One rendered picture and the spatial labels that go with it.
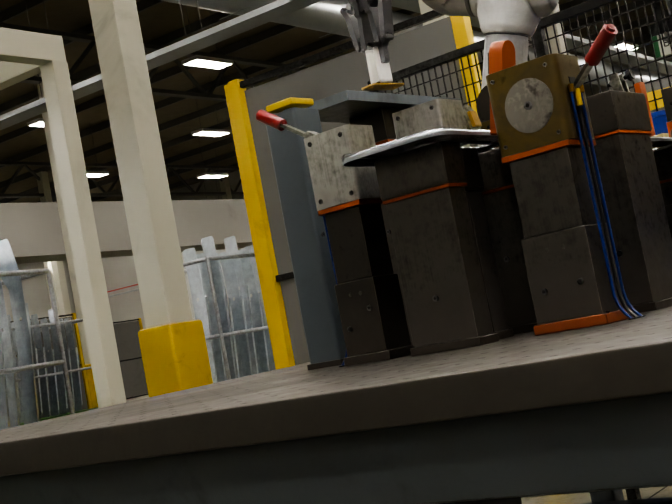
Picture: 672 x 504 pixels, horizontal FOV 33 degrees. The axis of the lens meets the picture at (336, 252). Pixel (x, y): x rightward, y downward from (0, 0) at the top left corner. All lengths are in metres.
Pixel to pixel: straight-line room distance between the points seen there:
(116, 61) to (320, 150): 8.52
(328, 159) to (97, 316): 7.26
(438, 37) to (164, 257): 5.57
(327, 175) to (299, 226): 0.20
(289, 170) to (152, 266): 8.00
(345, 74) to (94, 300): 4.43
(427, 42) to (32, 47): 4.95
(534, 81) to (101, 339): 7.57
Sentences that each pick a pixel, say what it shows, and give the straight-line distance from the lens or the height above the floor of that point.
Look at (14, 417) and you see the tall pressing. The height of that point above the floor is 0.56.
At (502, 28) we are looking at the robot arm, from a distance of 2.63.
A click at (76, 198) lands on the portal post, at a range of 9.02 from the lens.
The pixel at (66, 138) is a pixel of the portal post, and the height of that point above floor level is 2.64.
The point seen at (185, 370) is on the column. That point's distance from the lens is 9.77.
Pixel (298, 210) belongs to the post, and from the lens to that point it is 1.90.
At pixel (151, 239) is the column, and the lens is 9.88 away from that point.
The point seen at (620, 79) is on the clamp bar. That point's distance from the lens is 2.68.
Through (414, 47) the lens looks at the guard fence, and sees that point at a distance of 4.79.
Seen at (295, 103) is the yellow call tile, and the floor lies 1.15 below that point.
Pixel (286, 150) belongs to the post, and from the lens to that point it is 1.92.
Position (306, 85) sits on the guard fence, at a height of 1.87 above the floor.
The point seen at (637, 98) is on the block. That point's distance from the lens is 1.80.
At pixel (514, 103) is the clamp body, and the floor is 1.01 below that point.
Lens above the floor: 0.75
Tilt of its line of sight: 4 degrees up
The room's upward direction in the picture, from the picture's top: 11 degrees counter-clockwise
